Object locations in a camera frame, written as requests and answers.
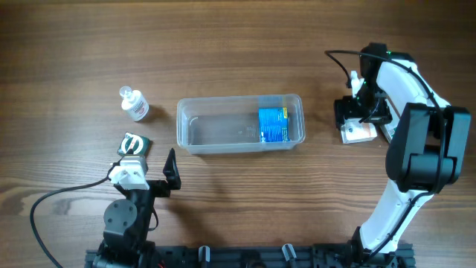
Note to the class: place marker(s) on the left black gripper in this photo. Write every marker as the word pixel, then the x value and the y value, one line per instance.
pixel 158 187

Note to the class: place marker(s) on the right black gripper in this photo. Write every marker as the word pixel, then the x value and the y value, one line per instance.
pixel 343 109

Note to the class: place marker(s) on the white Hansaplast plaster box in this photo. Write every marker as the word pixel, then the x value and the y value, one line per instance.
pixel 355 132

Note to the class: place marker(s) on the white calamine lotion bottle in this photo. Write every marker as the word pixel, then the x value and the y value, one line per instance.
pixel 133 103

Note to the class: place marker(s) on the blue Vicks lozenge box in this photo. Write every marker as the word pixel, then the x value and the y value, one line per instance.
pixel 274 124

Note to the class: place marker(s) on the white green Panadol box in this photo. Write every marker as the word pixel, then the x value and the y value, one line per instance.
pixel 389 129

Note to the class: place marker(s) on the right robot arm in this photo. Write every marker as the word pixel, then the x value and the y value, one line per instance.
pixel 425 152

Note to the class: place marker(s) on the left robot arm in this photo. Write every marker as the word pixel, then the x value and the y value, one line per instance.
pixel 127 220

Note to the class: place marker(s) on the clear plastic container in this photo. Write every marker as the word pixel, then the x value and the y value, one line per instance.
pixel 231 124

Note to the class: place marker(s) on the green square tin box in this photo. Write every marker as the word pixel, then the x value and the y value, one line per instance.
pixel 134 144

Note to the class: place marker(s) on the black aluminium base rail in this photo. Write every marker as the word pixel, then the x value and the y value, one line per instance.
pixel 316 256

